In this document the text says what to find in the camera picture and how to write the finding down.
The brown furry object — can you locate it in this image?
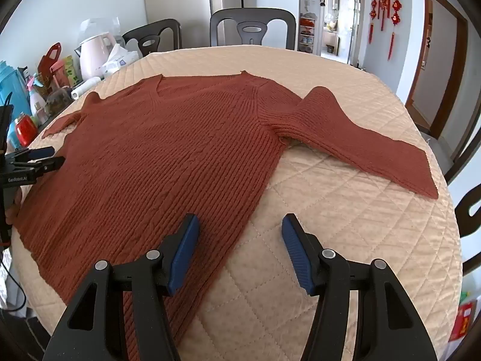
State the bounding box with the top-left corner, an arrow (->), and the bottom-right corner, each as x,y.
45,89 -> 74,115

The green snack packet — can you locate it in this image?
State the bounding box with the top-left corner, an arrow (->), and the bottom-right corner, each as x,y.
62,56 -> 83,87

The beige quilted table mat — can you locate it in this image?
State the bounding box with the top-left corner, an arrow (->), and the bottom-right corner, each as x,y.
11,45 -> 464,361

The blue thermos jug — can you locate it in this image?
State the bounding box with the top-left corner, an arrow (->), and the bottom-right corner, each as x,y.
0,60 -> 31,147

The white tissue pack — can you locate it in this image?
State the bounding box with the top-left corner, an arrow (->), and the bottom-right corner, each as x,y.
102,44 -> 142,79

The pink electric kettle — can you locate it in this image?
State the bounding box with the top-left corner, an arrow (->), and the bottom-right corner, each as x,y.
75,32 -> 116,81

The black cable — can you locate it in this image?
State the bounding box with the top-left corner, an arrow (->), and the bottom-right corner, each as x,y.
0,248 -> 27,313

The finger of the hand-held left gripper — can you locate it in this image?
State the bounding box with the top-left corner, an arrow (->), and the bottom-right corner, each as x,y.
4,146 -> 56,163
11,156 -> 66,177

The person's left hand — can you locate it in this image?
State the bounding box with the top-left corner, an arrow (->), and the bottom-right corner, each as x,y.
5,187 -> 26,227

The red box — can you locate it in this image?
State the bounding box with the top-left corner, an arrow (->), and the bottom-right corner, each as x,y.
449,297 -> 479,343

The rust brown knitted sweater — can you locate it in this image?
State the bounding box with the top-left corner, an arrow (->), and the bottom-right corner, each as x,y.
11,69 -> 440,361

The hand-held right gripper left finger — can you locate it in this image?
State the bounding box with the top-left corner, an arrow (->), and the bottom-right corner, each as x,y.
42,214 -> 201,361

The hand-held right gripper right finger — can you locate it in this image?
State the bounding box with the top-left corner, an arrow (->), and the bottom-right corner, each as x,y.
281,213 -> 440,361

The white bottle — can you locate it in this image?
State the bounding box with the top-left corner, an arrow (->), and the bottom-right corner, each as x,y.
26,77 -> 47,125

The clear plastic bag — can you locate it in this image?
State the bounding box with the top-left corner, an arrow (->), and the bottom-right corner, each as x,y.
80,17 -> 123,46

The kitchen doorway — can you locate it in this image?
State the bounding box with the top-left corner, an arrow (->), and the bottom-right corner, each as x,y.
319,0 -> 367,66

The white paper roll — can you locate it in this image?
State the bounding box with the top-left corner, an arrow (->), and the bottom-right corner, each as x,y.
71,76 -> 102,101

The storage shelf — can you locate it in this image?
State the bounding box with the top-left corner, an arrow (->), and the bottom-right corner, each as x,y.
299,13 -> 318,53

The black dining chair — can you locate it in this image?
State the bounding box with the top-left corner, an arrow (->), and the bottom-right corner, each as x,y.
447,184 -> 481,282
121,19 -> 183,58
209,8 -> 297,51

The red bag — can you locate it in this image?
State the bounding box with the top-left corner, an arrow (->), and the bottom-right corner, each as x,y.
38,42 -> 63,83

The brown wooden door frame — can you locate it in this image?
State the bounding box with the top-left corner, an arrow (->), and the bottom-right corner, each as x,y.
404,0 -> 470,162

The red tin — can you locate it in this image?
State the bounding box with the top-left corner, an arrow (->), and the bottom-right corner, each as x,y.
14,115 -> 38,147

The red Chinese knot ornament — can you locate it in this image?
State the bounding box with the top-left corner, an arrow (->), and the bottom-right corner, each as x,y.
388,0 -> 402,61
369,0 -> 379,44

